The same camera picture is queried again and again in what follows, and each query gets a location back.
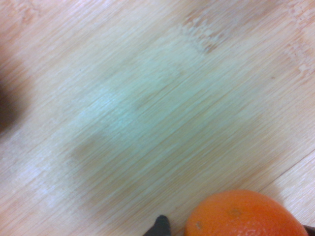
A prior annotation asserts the orange tangerine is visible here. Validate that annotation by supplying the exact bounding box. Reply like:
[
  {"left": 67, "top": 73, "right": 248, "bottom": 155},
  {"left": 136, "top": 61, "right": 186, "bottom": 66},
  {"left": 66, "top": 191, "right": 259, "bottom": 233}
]
[{"left": 183, "top": 189, "right": 309, "bottom": 236}]

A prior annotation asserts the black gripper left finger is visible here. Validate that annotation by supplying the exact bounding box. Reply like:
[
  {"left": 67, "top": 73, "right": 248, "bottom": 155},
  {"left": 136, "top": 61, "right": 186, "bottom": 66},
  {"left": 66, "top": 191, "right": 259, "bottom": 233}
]
[{"left": 144, "top": 214, "right": 173, "bottom": 236}]

